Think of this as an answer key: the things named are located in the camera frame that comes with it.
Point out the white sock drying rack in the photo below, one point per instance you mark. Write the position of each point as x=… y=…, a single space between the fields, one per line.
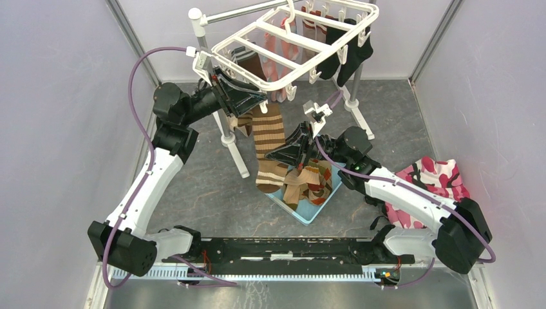
x=277 y=37

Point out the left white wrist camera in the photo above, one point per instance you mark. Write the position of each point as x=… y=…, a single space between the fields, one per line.
x=200 y=63

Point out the brown tan striped sock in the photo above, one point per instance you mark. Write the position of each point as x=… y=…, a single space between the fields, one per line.
x=269 y=133
x=242 y=123

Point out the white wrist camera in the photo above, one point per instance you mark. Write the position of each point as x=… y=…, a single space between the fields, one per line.
x=200 y=63
x=317 y=115

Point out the light blue plastic basket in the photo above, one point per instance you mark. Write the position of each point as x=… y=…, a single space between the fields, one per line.
x=306 y=211

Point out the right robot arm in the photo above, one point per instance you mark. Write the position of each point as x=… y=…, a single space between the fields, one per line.
x=455 y=232

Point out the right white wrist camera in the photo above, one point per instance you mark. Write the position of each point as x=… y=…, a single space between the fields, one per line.
x=317 y=115

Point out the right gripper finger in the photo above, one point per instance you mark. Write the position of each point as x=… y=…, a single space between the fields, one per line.
x=290 y=154
x=299 y=137

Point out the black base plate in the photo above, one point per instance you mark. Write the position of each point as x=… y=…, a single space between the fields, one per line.
x=292 y=256

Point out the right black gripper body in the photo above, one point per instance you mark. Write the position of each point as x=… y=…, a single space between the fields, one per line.
x=317 y=148

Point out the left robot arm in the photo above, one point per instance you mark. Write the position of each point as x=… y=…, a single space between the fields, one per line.
x=121 y=240

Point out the argyle beige sock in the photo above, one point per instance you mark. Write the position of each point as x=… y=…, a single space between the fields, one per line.
x=318 y=193

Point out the grey sock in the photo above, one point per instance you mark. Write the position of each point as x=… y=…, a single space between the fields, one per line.
x=313 y=30

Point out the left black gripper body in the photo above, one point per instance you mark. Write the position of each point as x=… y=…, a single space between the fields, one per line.
x=226 y=98

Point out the pink camouflage cloth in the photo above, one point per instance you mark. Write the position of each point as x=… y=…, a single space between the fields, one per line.
x=442 y=178

